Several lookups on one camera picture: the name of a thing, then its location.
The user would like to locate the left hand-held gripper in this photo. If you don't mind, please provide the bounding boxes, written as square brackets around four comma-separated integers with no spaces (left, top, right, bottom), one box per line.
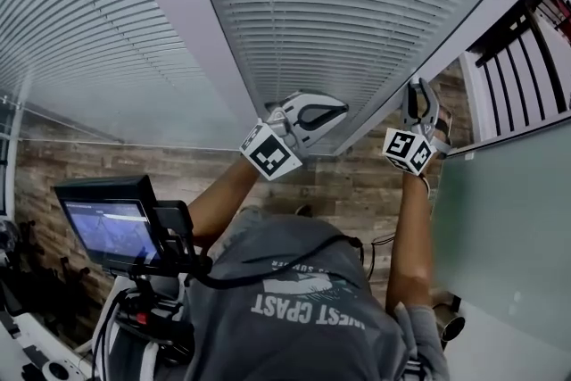
[239,91,350,182]

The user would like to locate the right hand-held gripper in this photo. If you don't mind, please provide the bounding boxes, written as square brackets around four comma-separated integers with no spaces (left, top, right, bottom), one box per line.
[382,77,441,176]

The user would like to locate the white slatted window blinds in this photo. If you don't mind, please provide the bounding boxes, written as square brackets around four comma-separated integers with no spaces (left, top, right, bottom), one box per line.
[182,0,543,121]
[0,0,244,148]

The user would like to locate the person's left forearm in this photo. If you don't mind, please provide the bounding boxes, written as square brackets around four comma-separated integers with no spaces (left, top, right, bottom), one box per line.
[186,155,262,242]

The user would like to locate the person's right forearm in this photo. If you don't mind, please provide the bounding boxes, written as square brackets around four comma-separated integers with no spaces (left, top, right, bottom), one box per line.
[385,169,434,318]

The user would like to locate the person's right hand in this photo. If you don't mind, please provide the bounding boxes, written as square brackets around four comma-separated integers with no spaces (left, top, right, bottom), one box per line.
[434,110,453,160]

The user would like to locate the white panel with black bars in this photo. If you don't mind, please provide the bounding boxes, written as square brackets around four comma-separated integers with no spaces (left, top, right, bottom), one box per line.
[459,11,571,144]

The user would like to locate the frosted glass door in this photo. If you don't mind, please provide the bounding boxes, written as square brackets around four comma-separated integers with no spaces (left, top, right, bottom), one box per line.
[431,120,571,381]

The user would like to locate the wide white window mullion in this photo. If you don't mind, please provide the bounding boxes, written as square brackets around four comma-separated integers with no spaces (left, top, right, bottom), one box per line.
[111,0,269,135]

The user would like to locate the black box behind monitor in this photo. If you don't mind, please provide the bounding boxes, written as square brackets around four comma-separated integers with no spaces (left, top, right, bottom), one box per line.
[153,199,195,269]

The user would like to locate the grey printed t-shirt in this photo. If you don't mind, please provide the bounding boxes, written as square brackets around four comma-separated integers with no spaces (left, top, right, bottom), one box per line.
[180,207,451,381]

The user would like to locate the black chest-mounted monitor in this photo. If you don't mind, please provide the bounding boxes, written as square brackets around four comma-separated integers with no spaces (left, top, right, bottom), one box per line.
[53,175,164,277]

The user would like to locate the plastic-wrapped grey bundle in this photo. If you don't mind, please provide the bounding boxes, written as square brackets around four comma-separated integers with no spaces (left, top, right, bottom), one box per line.
[0,220,21,269]

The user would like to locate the white machine with black parts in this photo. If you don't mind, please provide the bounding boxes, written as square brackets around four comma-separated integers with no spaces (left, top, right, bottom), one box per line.
[0,307,97,381]

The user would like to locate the thin black cable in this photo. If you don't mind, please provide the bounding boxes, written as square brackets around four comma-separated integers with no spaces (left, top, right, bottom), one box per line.
[368,234,396,282]

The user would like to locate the thick black cable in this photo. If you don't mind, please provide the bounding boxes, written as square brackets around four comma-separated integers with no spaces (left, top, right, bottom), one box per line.
[191,234,365,289]

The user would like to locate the steel tubular door handle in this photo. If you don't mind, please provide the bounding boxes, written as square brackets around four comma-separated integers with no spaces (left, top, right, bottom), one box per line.
[439,294,468,344]

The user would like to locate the black monitor mount, red button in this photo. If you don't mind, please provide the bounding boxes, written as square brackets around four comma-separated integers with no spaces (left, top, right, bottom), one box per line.
[113,271,197,367]

